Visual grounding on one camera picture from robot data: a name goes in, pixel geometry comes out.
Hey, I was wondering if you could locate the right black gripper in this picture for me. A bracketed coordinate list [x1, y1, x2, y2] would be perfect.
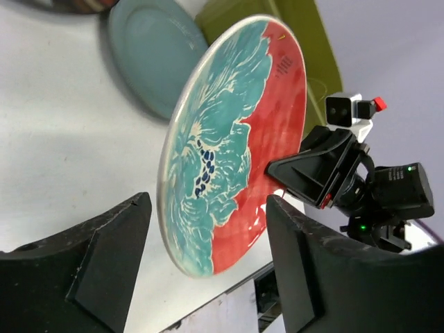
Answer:
[265, 126, 364, 209]

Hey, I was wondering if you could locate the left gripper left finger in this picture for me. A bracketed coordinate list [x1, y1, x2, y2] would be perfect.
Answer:
[1, 192, 152, 332]

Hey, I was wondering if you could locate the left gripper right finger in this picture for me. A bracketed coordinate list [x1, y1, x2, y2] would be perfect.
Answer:
[266, 195, 443, 332]

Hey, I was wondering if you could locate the red teal flower plate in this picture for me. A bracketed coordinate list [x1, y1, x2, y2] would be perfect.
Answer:
[157, 15, 307, 278]

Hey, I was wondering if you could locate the blue-grey ceramic plate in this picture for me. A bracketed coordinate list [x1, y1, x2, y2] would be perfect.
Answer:
[108, 0, 208, 119]

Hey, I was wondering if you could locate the black rimmed beige plate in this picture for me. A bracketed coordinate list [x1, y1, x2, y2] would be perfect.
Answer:
[36, 0, 119, 15]

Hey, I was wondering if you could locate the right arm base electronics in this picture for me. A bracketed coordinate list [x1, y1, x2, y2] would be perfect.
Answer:
[254, 267, 282, 332]

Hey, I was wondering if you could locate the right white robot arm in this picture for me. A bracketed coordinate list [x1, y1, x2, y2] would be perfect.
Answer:
[265, 126, 434, 253]

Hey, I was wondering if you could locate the green plastic bin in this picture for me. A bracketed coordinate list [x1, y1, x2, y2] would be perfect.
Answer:
[193, 0, 344, 128]

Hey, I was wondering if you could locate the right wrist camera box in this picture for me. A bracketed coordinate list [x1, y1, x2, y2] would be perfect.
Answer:
[325, 92, 386, 143]

